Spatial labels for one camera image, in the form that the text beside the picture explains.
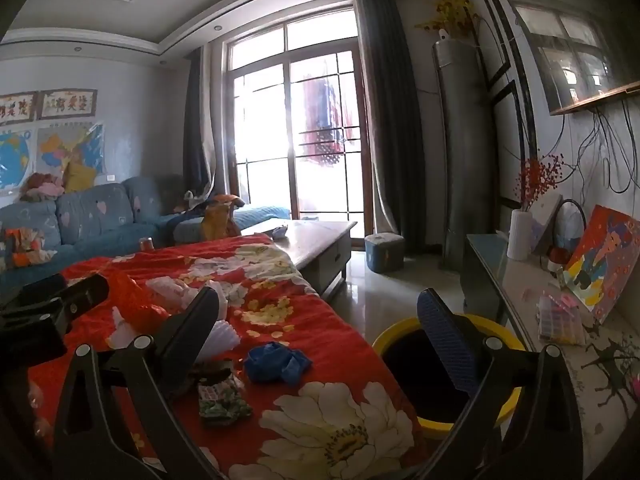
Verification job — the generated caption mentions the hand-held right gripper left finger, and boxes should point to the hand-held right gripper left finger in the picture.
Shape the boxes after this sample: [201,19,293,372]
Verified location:
[52,286,222,480]

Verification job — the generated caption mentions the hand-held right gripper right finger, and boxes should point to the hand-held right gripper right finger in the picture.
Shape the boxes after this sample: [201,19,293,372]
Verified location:
[416,287,584,480]

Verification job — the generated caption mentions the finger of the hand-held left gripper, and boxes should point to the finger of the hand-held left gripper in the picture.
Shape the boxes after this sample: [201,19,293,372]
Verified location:
[19,273,110,317]
[0,305,67,369]

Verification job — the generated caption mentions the yellow rimmed trash bin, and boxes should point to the yellow rimmed trash bin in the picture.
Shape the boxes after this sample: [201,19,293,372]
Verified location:
[371,312,526,441]

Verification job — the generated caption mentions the green snack wrapper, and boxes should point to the green snack wrapper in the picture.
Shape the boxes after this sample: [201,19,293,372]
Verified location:
[197,372,254,427]

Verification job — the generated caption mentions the blue cloth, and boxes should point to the blue cloth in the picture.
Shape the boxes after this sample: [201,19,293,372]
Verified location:
[243,342,312,386]

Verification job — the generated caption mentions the orange patterned cloth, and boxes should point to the orange patterned cloth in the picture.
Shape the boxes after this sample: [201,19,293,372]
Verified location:
[0,227,59,269]

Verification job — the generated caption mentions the glass topped tv cabinet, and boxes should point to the glass topped tv cabinet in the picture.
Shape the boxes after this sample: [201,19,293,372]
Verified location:
[462,232,640,480]

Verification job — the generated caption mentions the blue patterned sofa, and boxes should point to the blue patterned sofa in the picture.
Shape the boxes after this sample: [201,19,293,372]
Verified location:
[0,176,292,306]

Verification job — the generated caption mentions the blue square stool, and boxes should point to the blue square stool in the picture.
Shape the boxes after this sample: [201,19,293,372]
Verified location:
[364,232,405,274]

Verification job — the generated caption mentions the orange bag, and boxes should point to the orange bag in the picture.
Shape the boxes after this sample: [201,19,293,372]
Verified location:
[200,192,246,239]

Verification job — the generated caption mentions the pile of plush toys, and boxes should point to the pile of plush toys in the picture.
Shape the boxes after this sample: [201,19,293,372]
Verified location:
[20,172,66,202]

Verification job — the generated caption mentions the red floral blanket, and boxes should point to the red floral blanket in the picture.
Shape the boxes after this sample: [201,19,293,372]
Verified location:
[25,232,436,480]

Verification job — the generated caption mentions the yellow cushion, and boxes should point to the yellow cushion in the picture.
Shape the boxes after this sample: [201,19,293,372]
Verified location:
[62,160,97,194]

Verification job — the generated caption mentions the clear bead organizer box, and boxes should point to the clear bead organizer box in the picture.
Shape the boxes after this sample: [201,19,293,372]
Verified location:
[537,292,587,349]

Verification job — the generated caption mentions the white ribbed vase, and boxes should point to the white ribbed vase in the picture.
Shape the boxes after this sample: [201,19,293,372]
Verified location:
[507,208,536,261]

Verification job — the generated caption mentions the small red ornament white pot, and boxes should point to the small red ornament white pot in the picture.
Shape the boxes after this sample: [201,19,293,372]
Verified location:
[547,245,571,274]

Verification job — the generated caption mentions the world map poster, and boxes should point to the world map poster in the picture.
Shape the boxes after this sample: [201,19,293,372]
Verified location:
[0,127,39,194]

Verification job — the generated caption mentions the grey coffee table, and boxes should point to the grey coffee table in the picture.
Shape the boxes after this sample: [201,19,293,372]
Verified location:
[240,219,359,299]

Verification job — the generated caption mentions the country map poster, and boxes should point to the country map poster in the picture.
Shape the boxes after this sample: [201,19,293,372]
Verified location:
[36,121,106,177]

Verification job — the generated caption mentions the white and purple box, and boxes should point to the white and purple box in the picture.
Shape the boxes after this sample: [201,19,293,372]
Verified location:
[532,195,564,257]

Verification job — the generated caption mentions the deer print table mat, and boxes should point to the deer print table mat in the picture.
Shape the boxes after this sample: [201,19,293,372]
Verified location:
[500,260,640,480]

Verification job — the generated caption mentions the colourful figure painting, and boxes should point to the colourful figure painting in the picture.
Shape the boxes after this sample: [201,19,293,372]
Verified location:
[562,205,640,327]

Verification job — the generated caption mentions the grey standing air conditioner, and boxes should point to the grey standing air conditioner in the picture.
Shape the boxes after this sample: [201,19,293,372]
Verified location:
[432,30,502,272]

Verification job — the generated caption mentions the framed calligraphy poster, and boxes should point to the framed calligraphy poster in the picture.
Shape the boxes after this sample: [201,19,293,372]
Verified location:
[0,91,40,126]
[39,89,99,121]

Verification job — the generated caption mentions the short grey curtain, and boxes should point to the short grey curtain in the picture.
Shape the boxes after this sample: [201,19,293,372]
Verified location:
[182,45,242,202]

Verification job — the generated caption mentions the large framed glass window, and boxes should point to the large framed glass window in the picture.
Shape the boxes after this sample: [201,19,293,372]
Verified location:
[224,5,377,232]

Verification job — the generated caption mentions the long grey curtain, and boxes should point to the long grey curtain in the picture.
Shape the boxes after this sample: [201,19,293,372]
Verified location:
[354,0,442,257]

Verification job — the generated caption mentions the hanging laundry outside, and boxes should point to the hanging laundry outside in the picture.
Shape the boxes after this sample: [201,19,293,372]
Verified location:
[299,67,362,167]

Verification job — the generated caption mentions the yellow artificial flowers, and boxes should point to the yellow artificial flowers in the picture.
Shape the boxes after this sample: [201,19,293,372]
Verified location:
[414,0,482,39]

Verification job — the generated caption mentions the tangle of black cables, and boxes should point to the tangle of black cables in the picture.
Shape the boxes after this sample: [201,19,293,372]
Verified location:
[550,97,640,197]

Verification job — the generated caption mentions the wall mounted television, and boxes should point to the wall mounted television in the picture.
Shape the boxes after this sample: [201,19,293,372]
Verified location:
[512,2,640,117]

